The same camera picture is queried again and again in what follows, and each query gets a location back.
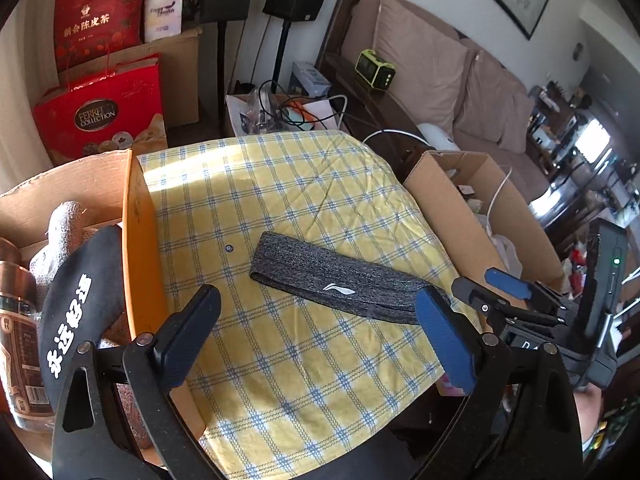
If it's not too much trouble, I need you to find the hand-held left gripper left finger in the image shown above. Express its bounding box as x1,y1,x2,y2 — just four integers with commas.
50,284,223,480

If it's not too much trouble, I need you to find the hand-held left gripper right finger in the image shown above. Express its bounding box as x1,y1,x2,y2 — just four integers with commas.
415,284,586,480

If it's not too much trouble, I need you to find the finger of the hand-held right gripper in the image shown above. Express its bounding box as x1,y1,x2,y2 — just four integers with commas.
484,267,576,311
450,276,571,331

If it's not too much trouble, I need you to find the cardboard box with orange lining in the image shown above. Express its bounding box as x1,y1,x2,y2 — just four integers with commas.
0,147,208,461

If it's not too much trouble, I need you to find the black cap with white print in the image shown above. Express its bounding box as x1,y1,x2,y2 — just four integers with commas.
37,225,126,411

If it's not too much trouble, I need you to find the grey headband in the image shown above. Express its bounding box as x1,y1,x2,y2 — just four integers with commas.
249,231,451,326

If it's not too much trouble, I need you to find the glass jar with black lid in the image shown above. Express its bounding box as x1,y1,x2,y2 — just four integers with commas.
0,237,56,431

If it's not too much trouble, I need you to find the person's right hand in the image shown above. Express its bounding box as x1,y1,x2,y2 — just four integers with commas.
574,387,603,456

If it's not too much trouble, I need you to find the plain brown cardboard box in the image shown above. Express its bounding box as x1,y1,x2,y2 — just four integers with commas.
402,150,568,321

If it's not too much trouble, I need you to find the cluttered dark side table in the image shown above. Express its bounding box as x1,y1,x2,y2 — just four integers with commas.
527,77,640,241

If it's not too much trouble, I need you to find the white device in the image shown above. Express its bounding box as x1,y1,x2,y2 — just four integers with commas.
417,122,461,153

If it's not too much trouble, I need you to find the white mesh cloth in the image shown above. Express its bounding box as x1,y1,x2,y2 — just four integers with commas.
27,200,151,453

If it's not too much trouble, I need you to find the yellow plaid tablecloth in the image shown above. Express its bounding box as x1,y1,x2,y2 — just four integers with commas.
137,130,483,480

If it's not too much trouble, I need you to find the brown sofa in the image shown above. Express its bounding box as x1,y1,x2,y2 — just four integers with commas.
317,0,556,206

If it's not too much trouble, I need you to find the red chocolate gift bag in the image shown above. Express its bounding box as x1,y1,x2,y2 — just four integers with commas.
32,55,168,166

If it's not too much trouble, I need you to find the green portable device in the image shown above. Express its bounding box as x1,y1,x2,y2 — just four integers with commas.
355,49,396,92

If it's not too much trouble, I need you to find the black speaker stand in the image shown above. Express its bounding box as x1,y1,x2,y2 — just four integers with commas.
270,20,295,96
215,20,232,138

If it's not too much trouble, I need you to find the large brown cardboard box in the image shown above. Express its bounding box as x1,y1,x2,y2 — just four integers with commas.
57,25,203,128

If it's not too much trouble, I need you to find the white and blue box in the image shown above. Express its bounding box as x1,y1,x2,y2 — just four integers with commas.
289,61,331,98

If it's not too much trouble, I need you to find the white tissue pack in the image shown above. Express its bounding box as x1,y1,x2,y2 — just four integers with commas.
144,0,183,43

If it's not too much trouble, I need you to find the red tea gift bag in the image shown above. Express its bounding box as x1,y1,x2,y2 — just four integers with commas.
54,0,153,73

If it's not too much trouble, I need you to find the white cable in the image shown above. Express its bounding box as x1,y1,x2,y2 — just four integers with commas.
362,129,426,147

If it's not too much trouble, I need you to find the open box with cables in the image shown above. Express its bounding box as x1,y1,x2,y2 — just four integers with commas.
225,92,346,138

